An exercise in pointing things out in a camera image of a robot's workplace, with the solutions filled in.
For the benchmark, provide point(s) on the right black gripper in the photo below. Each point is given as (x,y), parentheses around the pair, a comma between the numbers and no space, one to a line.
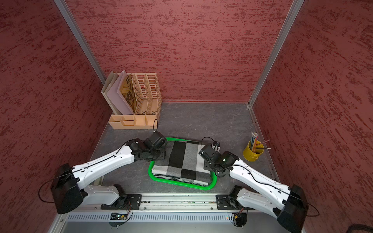
(207,167)

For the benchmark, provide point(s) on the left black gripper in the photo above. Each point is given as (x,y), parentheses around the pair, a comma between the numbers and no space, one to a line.
(161,156)

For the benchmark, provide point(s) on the grey black checked scarf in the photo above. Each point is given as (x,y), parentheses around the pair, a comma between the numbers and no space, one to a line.
(183,163)

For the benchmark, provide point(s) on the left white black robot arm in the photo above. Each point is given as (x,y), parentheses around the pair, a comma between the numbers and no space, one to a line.
(72,185)

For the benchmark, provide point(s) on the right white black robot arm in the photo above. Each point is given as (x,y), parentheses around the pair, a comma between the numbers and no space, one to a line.
(288,205)

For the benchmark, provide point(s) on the green plastic basket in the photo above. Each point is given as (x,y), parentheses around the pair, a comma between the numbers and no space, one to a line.
(151,171)

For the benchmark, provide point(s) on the yellow pencil cup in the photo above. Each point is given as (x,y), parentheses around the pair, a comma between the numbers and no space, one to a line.
(253,155)

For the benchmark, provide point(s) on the beige wooden file organizer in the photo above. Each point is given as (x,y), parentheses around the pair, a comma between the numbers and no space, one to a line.
(149,102)

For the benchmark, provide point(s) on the brown patterned book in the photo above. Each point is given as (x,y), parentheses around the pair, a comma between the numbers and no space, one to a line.
(127,90)

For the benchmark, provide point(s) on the lilac folder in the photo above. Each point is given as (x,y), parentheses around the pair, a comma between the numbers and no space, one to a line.
(115,96)

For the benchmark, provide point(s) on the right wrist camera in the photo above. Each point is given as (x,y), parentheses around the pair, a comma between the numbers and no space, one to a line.
(216,145)

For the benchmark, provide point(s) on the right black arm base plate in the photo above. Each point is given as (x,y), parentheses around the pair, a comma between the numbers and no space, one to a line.
(226,202)

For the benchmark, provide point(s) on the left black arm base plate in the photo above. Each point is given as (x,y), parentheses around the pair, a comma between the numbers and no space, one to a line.
(131,201)

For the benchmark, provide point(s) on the aluminium front rail frame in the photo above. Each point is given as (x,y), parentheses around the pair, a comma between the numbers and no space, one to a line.
(160,207)

